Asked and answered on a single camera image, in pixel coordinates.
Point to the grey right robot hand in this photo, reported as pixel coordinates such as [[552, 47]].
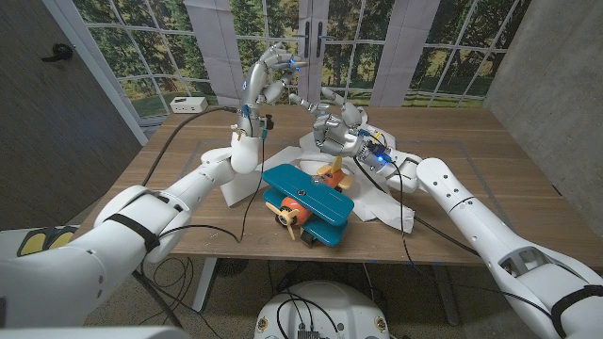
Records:
[[339, 132]]

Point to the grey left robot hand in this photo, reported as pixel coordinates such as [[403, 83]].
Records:
[[254, 85]]

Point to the white receipt paper strip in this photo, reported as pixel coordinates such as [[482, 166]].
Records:
[[377, 202]]

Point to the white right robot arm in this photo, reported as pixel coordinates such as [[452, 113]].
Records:
[[471, 212]]

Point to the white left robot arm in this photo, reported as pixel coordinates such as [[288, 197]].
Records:
[[141, 216]]

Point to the teal orange toy plane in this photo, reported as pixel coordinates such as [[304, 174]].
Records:
[[311, 195]]

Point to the white power strip box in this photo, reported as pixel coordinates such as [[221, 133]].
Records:
[[188, 104]]

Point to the printed forest window backdrop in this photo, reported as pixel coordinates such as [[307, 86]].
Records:
[[358, 61]]

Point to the black round floor object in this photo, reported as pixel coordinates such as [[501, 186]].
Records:
[[232, 267]]

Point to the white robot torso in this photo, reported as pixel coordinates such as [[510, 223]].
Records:
[[325, 306]]

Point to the white table leg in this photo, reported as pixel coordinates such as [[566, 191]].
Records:
[[205, 287], [445, 296]]

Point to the yellow black floor object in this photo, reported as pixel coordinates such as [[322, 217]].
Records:
[[33, 242]]

